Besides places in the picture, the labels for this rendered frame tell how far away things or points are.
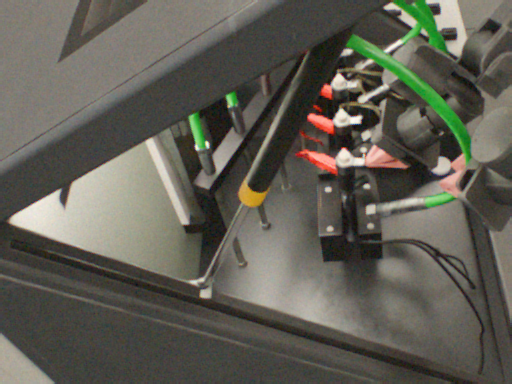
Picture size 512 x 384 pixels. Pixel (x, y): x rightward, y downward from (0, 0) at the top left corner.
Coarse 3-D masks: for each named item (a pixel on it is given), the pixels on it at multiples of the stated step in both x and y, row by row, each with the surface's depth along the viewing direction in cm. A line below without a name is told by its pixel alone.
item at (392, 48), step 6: (414, 30) 107; (420, 30) 106; (408, 36) 108; (396, 42) 109; (402, 42) 108; (384, 48) 110; (390, 48) 109; (396, 48) 109; (390, 54) 110; (366, 60) 112; (372, 60) 111; (360, 66) 112; (366, 66) 112; (372, 66) 112
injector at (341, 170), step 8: (336, 160) 95; (352, 160) 95; (336, 168) 96; (344, 168) 94; (352, 168) 95; (344, 176) 96; (352, 176) 96; (368, 176) 99; (344, 184) 97; (352, 184) 98; (360, 184) 99; (344, 192) 99; (352, 192) 100; (344, 200) 101; (352, 200) 102; (344, 208) 103; (352, 208) 103; (344, 216) 105; (352, 216) 105; (352, 224) 107; (352, 232) 108; (352, 240) 110
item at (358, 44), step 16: (352, 48) 66; (368, 48) 65; (384, 64) 66; (400, 64) 66; (416, 80) 66; (432, 96) 67; (448, 112) 68; (192, 128) 88; (464, 128) 70; (208, 144) 92; (464, 144) 70
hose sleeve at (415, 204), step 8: (400, 200) 84; (408, 200) 83; (416, 200) 82; (424, 200) 82; (376, 208) 87; (384, 208) 86; (392, 208) 85; (400, 208) 84; (408, 208) 83; (416, 208) 82; (424, 208) 82
